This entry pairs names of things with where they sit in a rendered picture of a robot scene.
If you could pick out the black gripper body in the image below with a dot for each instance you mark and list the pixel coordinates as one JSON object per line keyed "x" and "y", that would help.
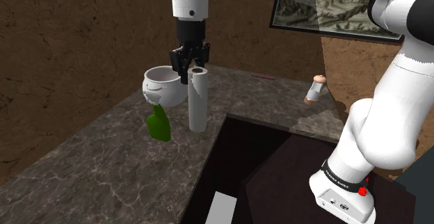
{"x": 191, "y": 33}

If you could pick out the glass and wood pepper mill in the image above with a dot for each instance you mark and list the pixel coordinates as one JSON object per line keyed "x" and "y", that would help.
{"x": 315, "y": 91}

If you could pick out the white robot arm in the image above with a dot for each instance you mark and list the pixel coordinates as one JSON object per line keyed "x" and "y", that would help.
{"x": 390, "y": 114}

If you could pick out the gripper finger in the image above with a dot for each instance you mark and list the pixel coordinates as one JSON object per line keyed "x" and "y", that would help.
{"x": 183, "y": 64}
{"x": 202, "y": 55}

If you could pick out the green bottle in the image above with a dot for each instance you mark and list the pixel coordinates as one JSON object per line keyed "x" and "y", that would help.
{"x": 159, "y": 126}

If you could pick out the white paper towel roll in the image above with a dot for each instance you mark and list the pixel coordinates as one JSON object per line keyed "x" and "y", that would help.
{"x": 197, "y": 108}

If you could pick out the thin red pen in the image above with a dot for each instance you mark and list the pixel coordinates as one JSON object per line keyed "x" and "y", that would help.
{"x": 262, "y": 77}

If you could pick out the framed landscape wall picture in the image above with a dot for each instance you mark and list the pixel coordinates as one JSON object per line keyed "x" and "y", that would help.
{"x": 305, "y": 9}

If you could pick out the white round bowl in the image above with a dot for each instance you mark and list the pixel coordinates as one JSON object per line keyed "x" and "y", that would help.
{"x": 162, "y": 87}

